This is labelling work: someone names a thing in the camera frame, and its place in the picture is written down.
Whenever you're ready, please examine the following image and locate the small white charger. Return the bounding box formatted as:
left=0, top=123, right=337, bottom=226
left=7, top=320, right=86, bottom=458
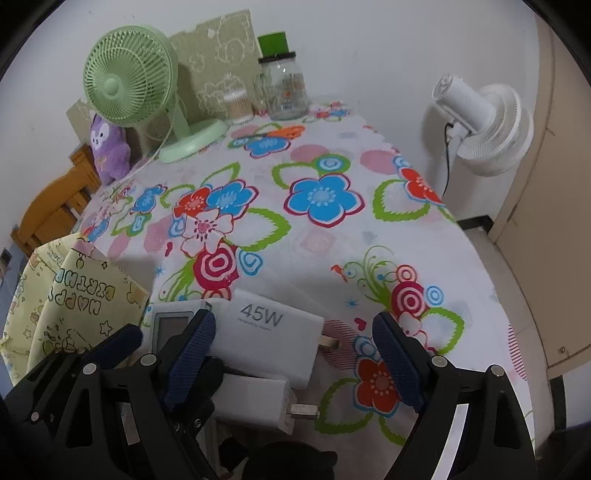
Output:
left=212, top=374, right=320, bottom=435

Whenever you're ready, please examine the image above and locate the white device with screen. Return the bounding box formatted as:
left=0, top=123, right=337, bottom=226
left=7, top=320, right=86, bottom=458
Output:
left=146, top=298, right=230, bottom=361

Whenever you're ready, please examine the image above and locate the white 45W charger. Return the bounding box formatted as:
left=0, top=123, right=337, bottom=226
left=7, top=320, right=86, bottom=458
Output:
left=207, top=290, right=341, bottom=390

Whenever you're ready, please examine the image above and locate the yellow birthday storage box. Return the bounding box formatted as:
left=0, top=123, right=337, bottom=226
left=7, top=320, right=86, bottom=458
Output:
left=1, top=234, right=149, bottom=385

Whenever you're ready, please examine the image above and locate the wooden chair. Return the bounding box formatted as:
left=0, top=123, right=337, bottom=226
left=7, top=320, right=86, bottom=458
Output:
left=11, top=144, right=101, bottom=257

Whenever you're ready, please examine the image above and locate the beige door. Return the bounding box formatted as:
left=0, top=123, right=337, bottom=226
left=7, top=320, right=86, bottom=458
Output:
left=493, top=21, right=590, bottom=378

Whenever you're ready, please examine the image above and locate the floral tablecloth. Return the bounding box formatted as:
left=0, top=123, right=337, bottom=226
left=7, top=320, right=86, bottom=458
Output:
left=81, top=104, right=532, bottom=448

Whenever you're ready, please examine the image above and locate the purple plush toy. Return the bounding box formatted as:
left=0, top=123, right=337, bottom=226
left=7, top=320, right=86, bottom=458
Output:
left=90, top=114, right=131, bottom=185

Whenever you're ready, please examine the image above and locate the cotton swab container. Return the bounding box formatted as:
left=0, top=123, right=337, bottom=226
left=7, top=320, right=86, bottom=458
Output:
left=223, top=88, right=253, bottom=125

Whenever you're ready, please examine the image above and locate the white standing fan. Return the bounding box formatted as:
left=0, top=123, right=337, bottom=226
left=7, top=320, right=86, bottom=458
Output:
left=432, top=73, right=534, bottom=177

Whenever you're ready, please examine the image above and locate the glass jar with black lid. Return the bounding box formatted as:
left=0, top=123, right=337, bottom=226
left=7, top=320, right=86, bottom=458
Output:
left=254, top=51, right=310, bottom=121

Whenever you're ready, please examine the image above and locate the green desk fan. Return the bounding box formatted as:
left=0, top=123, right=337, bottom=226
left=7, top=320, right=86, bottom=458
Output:
left=83, top=25, right=228, bottom=164

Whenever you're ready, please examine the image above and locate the green patterned board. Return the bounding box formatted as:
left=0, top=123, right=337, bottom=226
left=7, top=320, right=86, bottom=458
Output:
left=66, top=9, right=260, bottom=154

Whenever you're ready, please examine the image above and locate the green cup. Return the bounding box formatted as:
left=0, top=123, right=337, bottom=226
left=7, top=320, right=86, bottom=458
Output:
left=257, top=31, right=290, bottom=57

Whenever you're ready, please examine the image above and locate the black fan power cable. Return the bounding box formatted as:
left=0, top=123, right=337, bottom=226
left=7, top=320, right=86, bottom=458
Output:
left=440, top=120, right=456, bottom=199

